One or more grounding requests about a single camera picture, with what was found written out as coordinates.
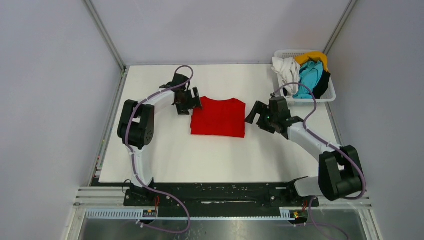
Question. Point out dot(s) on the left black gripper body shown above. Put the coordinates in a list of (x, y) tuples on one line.
[(186, 104)]

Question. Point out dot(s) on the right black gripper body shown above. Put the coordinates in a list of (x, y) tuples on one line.
[(269, 124)]

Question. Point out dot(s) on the red t-shirt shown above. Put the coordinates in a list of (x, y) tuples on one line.
[(224, 118)]

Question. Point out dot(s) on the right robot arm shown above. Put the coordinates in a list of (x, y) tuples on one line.
[(340, 174)]

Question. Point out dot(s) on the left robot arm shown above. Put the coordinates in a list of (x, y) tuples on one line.
[(136, 127)]

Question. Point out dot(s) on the white t-shirt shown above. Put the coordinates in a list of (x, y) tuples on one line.
[(288, 69)]

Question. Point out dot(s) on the black t-shirt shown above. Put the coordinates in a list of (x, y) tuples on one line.
[(322, 85)]

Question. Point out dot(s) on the white plastic laundry basket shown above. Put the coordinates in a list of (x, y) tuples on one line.
[(328, 96)]

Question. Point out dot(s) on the teal t-shirt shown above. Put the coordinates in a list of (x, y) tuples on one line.
[(310, 74)]

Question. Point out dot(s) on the yellow t-shirt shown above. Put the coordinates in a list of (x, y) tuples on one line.
[(315, 56)]

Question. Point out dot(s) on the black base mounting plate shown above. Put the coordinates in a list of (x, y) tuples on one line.
[(271, 194)]

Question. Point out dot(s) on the aluminium frame rail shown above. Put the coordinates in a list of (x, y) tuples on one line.
[(112, 203)]

